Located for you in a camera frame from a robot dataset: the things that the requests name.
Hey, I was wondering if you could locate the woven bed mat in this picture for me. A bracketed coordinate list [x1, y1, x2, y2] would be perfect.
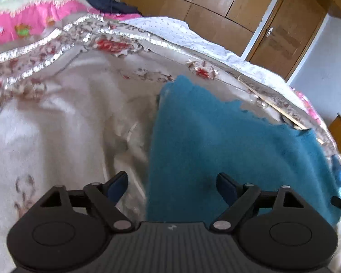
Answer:
[237, 75, 309, 130]

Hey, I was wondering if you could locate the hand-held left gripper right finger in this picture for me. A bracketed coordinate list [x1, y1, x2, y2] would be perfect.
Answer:
[210, 172, 306, 233]

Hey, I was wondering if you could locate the teal fuzzy sweater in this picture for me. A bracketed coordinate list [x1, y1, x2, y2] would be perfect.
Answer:
[146, 75, 341, 226]

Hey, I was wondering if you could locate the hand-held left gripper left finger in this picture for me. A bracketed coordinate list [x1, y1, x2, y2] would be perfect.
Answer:
[40, 171, 136, 233]

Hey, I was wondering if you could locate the floral satin bedspread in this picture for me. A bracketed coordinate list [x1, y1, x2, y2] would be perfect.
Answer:
[0, 14, 341, 272]

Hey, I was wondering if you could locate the pink cartoon print quilt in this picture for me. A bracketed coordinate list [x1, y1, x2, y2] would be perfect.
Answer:
[0, 0, 322, 126]

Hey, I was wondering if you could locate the wooden door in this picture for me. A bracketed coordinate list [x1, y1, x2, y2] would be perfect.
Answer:
[247, 0, 328, 82]

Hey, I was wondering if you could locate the navy clothes pile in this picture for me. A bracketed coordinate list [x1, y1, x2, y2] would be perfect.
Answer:
[78, 0, 143, 16]

